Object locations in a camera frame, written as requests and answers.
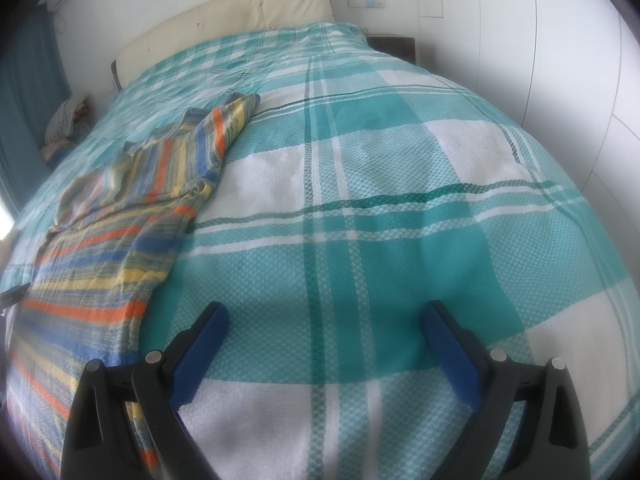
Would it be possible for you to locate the clothes pile beside bed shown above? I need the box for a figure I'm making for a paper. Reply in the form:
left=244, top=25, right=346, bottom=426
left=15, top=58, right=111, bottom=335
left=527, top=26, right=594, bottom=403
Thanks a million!
left=40, top=93, right=93, bottom=167

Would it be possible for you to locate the cream padded headboard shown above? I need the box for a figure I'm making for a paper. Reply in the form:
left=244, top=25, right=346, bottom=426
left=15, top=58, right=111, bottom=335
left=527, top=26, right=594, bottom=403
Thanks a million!
left=111, top=0, right=334, bottom=90

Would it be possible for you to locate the white wardrobe with handles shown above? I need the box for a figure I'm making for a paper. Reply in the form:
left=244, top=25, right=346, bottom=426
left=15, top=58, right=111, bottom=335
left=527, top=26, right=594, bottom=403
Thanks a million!
left=418, top=0, right=639, bottom=272

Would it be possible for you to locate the wall socket with stickers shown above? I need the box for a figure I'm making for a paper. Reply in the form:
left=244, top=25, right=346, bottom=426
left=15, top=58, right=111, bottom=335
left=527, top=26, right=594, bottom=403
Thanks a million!
left=347, top=0, right=386, bottom=9

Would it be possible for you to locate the teal white plaid bedspread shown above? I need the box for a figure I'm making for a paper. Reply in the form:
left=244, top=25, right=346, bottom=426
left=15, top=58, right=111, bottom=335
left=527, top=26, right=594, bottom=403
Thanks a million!
left=2, top=23, right=639, bottom=479

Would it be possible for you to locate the dark wooden nightstand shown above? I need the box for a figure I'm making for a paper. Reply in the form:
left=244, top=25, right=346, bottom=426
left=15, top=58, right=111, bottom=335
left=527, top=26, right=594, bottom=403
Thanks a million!
left=366, top=34, right=416, bottom=65

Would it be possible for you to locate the multicolour striped knit sweater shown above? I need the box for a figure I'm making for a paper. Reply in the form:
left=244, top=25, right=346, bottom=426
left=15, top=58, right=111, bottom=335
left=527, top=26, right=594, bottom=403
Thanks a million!
left=6, top=93, right=260, bottom=479

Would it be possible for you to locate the teal curtain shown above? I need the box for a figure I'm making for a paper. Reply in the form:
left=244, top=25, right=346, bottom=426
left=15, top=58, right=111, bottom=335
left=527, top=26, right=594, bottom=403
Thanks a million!
left=1, top=4, right=70, bottom=218

